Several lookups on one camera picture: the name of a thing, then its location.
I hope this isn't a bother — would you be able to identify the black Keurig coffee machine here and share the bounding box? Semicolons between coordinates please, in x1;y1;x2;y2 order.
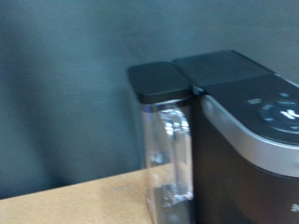
172;49;299;224

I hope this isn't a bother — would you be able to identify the clear water tank black lid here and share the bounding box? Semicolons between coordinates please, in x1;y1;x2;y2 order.
126;61;196;224

